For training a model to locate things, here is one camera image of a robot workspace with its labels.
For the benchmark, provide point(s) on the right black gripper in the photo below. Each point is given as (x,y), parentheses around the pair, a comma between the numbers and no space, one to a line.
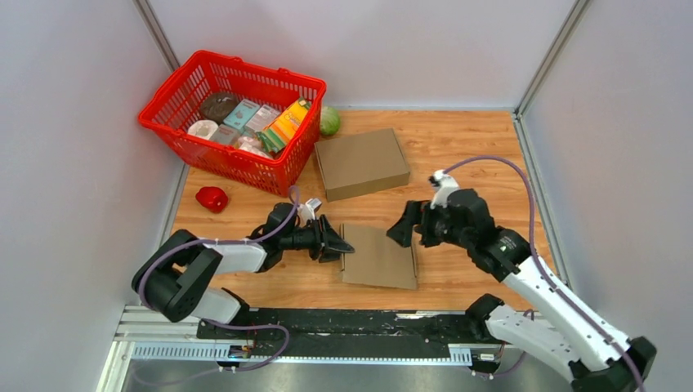
(414,211)

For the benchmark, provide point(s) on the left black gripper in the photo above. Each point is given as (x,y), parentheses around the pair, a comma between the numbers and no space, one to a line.
(332,242)

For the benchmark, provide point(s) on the small cardboard sheet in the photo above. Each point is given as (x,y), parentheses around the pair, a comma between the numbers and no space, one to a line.
(378,261)

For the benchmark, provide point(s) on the large brown cardboard box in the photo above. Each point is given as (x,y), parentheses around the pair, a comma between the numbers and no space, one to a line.
(360,164)

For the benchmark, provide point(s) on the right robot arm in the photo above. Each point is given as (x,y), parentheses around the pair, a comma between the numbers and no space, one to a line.
(574,341)

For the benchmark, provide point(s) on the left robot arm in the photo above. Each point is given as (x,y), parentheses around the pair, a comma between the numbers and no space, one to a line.
(175,281)

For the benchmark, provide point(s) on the grey small box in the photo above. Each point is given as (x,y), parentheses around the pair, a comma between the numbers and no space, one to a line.
(264,117)

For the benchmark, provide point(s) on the grey pink box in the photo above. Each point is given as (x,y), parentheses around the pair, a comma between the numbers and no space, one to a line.
(225,135)

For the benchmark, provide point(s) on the teal small box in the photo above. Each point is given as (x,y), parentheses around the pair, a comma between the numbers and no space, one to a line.
(241,114)

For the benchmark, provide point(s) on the green carton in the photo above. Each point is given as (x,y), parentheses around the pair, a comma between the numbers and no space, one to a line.
(270,141)

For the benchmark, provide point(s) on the green cabbage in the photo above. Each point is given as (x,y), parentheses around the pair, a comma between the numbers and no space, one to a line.
(330,121)

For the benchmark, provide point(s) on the red bell pepper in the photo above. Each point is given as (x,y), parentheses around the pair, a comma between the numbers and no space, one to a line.
(213,198)

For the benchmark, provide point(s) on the yellow orange juice carton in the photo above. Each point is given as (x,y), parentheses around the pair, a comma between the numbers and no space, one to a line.
(288,122)

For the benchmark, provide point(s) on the pink white packet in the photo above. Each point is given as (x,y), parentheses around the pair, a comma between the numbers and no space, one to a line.
(252,145)

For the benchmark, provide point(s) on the red plastic shopping basket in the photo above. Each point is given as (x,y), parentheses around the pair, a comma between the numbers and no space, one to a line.
(175,106)

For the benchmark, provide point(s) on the white round roll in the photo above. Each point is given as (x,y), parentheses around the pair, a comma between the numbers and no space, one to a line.
(203,129)

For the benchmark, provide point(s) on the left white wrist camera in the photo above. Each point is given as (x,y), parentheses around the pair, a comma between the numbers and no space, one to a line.
(307,210)

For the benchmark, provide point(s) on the aluminium frame post right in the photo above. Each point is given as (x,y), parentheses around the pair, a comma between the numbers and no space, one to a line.
(567,28)

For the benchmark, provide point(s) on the aluminium frame post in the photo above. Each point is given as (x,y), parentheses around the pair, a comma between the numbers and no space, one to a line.
(156,30)
(567,28)

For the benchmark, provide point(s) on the aluminium frame post left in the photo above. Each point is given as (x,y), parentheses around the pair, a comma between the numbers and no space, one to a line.
(156,30)

